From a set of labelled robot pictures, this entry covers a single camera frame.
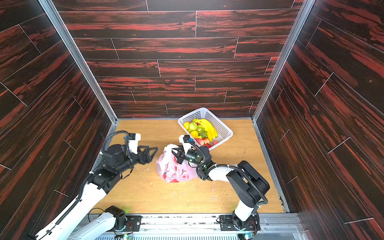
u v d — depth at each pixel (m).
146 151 0.64
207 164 0.71
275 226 0.74
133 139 0.64
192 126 1.02
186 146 0.69
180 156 0.69
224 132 1.04
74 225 0.45
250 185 0.41
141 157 0.63
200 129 1.05
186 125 1.05
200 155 0.64
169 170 0.77
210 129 1.08
